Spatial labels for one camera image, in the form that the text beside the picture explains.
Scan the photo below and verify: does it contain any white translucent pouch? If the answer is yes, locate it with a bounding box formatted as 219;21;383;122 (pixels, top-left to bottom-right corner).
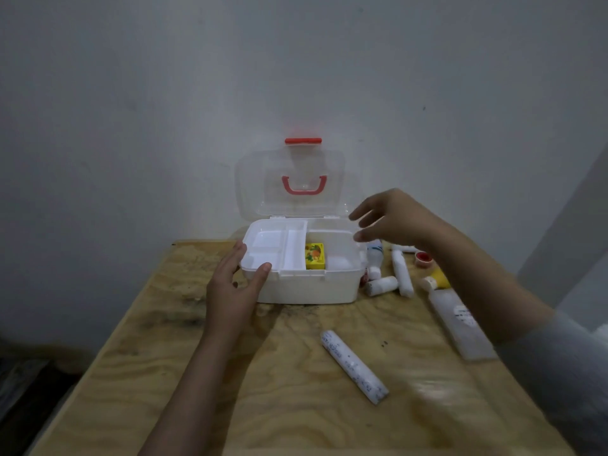
428;288;498;362

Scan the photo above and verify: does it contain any long printed white gauze roll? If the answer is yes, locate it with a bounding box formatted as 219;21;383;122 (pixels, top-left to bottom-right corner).
320;329;390;406

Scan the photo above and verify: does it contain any white bottle green label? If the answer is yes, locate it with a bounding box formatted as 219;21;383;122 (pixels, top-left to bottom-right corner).
365;239;384;282

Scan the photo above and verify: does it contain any person's right hand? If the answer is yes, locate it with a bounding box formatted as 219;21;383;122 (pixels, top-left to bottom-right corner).
348;187;452;255

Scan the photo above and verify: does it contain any person's left hand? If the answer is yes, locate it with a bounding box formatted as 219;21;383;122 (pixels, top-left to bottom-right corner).
203;239;273;343

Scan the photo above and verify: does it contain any green and yellow medicine box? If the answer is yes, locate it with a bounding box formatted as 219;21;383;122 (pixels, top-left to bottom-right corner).
304;242;327;271

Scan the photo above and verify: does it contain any short white gauze roll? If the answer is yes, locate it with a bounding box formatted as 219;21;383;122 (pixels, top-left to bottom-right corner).
364;275;400;298

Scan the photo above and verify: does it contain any grey knit sweater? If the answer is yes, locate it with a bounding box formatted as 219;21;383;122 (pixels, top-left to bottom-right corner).
493;310;608;456

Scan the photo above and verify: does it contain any yellow bottle white cap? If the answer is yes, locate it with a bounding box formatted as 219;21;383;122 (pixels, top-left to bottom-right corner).
419;268;452;294

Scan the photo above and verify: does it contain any wooden table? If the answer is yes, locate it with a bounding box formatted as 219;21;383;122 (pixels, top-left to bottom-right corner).
28;239;578;456

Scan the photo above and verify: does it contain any person's left forearm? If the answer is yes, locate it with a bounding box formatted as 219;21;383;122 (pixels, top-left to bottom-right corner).
137;327;248;456

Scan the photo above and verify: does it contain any dark grey metal object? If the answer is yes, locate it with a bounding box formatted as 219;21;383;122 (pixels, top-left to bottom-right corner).
0;355;53;423

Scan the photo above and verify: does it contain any white first aid box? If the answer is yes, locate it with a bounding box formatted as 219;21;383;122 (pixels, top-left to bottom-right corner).
235;137;369;305

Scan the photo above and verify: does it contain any person's right forearm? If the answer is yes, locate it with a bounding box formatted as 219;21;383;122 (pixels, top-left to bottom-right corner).
425;222;608;456

